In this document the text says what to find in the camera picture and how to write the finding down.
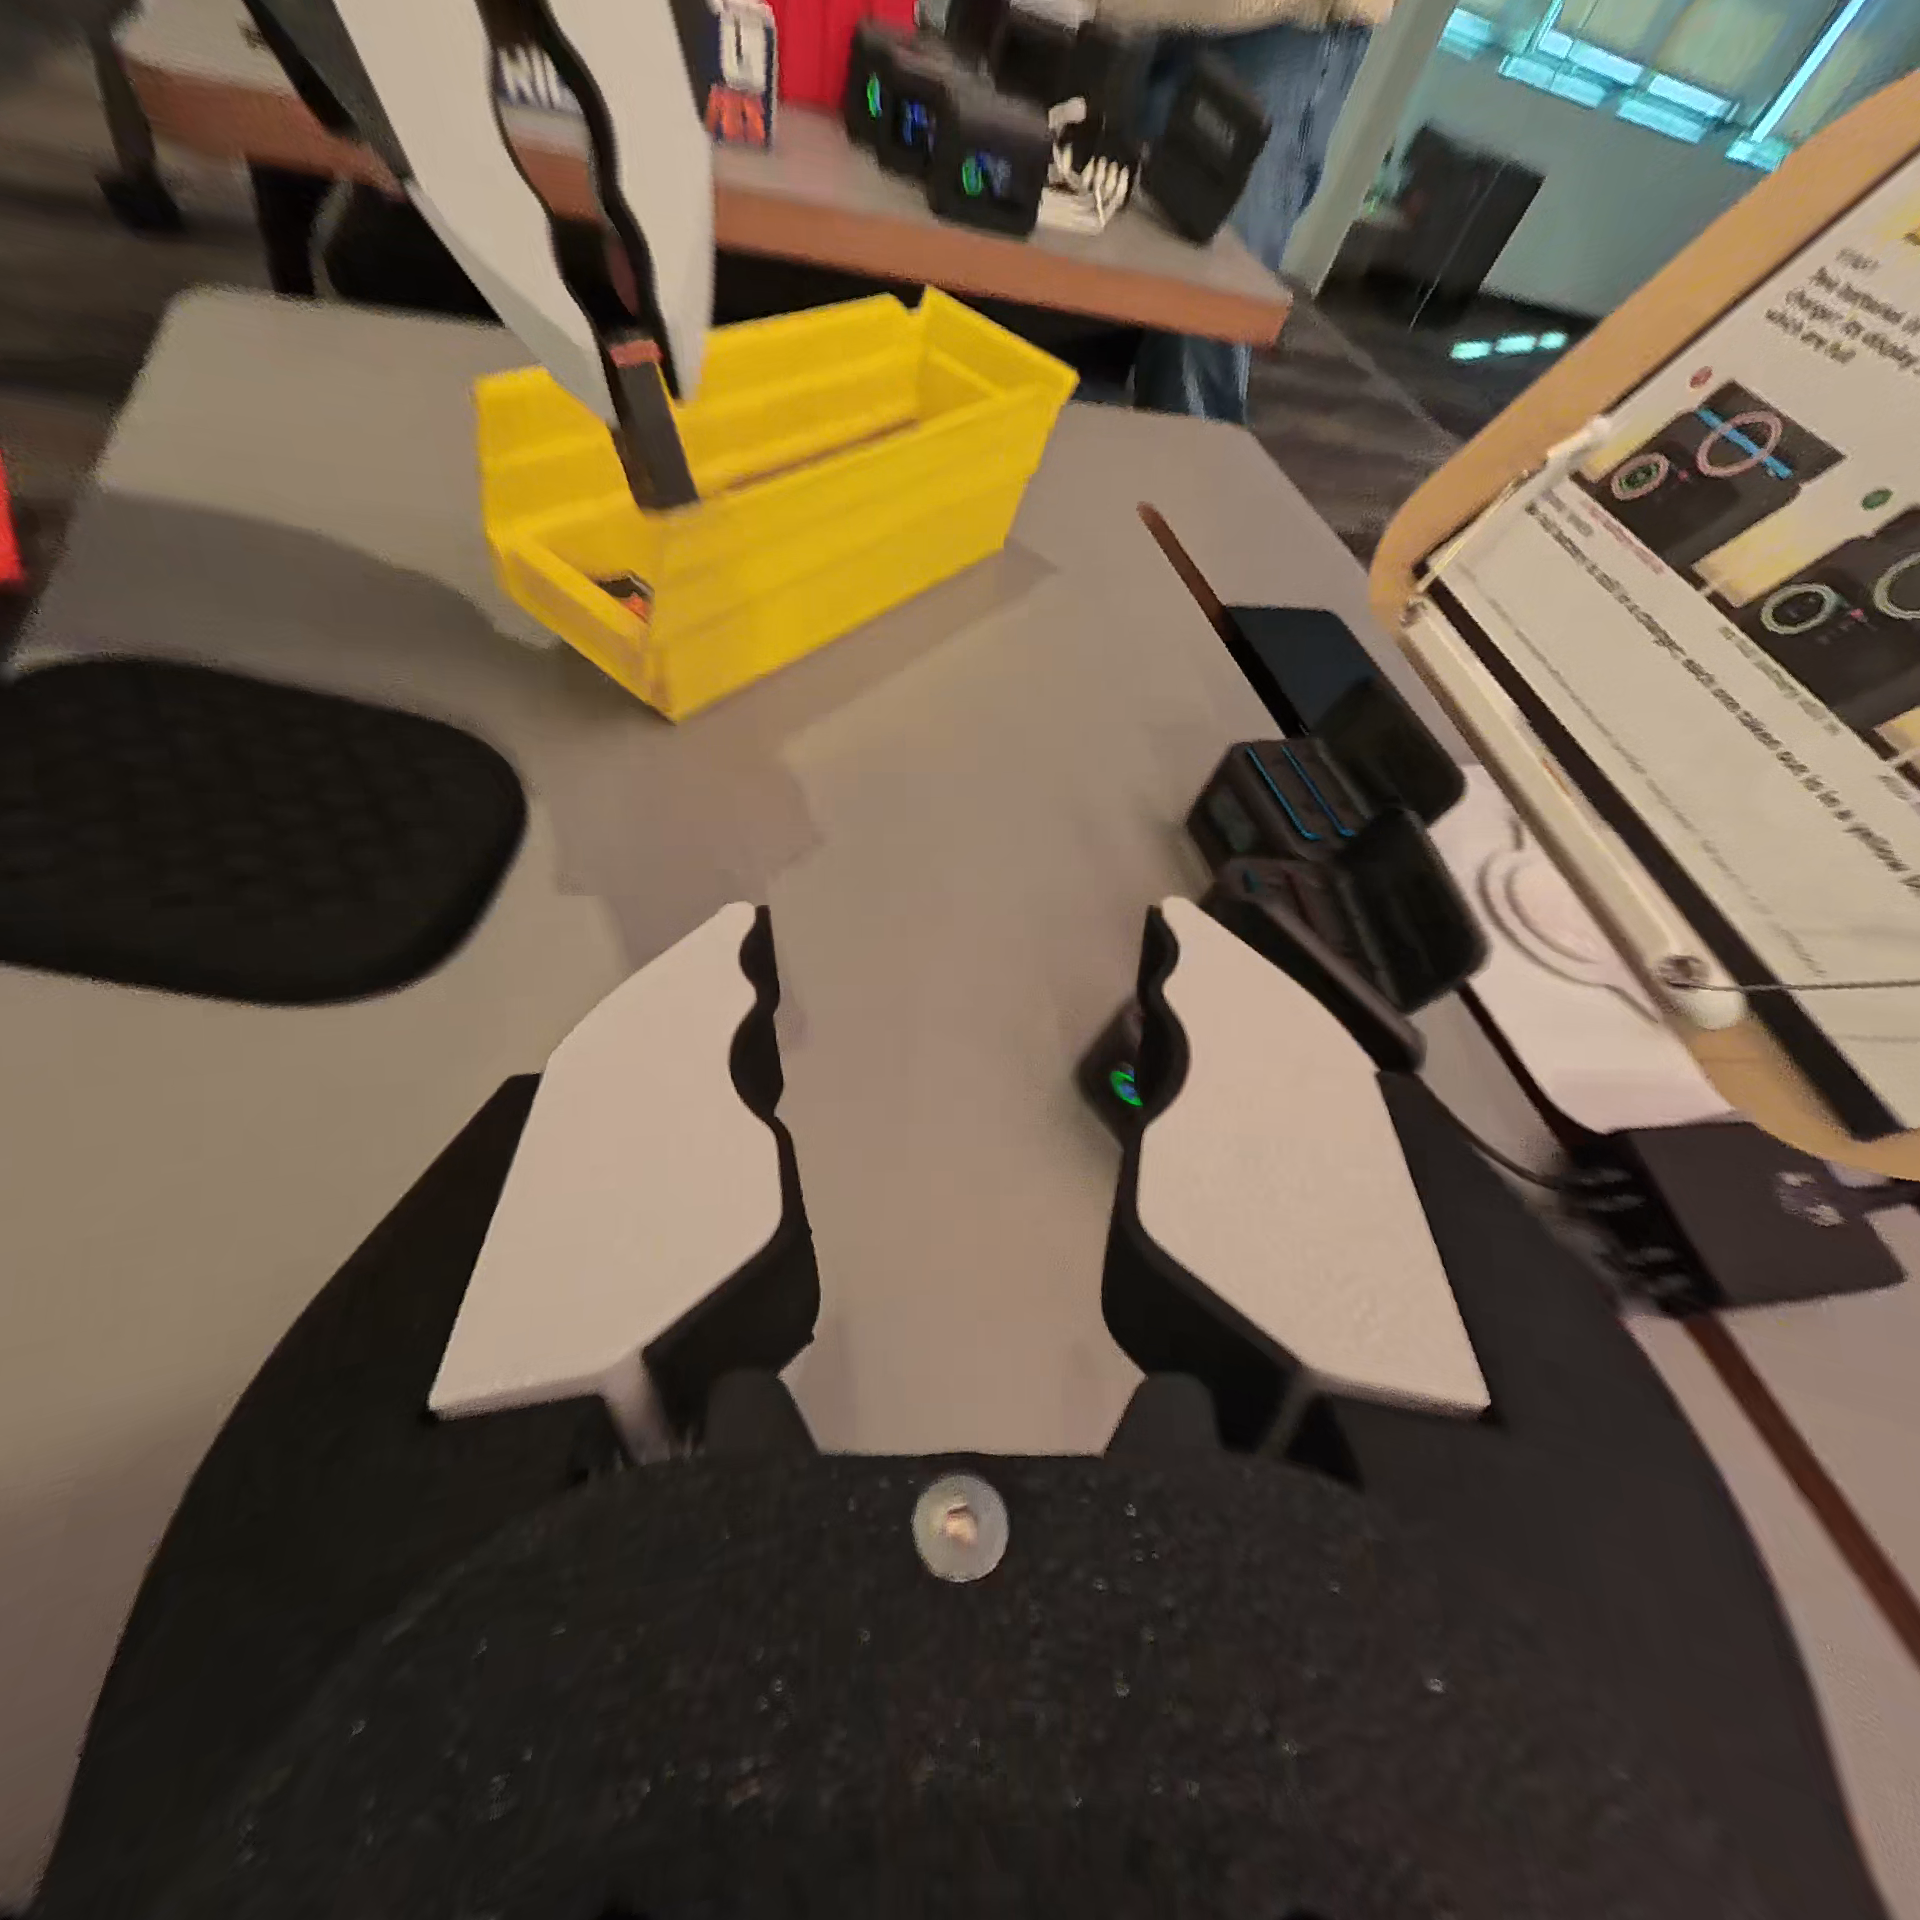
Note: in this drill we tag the black battery charger case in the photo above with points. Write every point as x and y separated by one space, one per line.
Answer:
990 164
900 92
1134 1074
1352 707
1382 930

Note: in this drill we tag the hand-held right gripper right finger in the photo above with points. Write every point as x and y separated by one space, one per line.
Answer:
1306 1201

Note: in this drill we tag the wooden work table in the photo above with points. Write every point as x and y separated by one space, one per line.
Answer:
841 227

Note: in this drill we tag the white clip bar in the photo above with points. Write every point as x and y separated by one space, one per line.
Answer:
1591 811

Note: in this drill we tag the black battery blue stripe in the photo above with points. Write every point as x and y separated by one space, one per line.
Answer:
1292 805

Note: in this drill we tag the black honeycomb cushion pad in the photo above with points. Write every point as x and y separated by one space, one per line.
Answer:
240 826

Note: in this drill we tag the yellow plastic bin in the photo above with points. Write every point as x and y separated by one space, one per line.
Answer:
841 511

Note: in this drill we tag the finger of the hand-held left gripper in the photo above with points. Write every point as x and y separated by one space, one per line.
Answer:
662 151
496 180

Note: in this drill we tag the wooden instruction board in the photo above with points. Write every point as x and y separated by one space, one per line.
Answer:
1801 450

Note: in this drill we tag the black charging hub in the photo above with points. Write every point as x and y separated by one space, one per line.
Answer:
1755 1201

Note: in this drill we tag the black battery orange stripe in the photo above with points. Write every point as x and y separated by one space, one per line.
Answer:
654 435

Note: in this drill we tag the white base mat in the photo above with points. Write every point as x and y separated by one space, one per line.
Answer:
1532 960

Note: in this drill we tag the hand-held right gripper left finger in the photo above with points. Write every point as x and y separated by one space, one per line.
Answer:
615 1201

